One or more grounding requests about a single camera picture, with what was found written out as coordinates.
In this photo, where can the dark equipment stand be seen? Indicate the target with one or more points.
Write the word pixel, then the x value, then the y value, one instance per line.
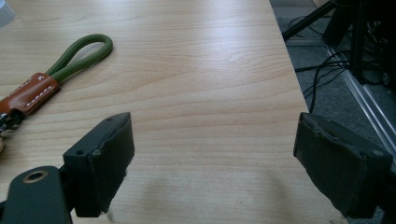
pixel 373 34

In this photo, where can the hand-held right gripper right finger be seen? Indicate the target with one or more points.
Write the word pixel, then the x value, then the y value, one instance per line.
pixel 339 168

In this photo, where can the black stand leg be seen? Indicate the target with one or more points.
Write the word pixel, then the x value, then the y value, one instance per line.
pixel 306 21

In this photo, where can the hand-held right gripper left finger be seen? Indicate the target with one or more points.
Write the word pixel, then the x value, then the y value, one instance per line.
pixel 102 168

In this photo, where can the translucent grey box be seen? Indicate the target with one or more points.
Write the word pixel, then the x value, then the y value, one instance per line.
pixel 4 12

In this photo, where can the aluminium floor rail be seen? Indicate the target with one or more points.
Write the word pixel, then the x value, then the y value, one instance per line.
pixel 362 93

